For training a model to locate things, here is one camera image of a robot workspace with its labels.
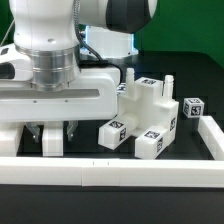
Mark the white marker base plate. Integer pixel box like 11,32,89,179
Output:
116,83,126,94

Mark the thin white cable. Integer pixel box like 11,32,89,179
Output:
0,19,16,48

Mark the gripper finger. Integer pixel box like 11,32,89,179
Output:
26,122,40,143
66,121,78,141

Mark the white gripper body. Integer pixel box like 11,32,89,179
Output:
0,43,122,123

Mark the white chair seat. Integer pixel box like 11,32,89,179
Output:
117,67,180,148

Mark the white U-shaped obstacle wall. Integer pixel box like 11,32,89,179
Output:
0,123,224,188

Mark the white tagged cube right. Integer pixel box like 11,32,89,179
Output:
183,98,204,118

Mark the white chair back frame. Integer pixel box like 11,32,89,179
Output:
0,122,63,157

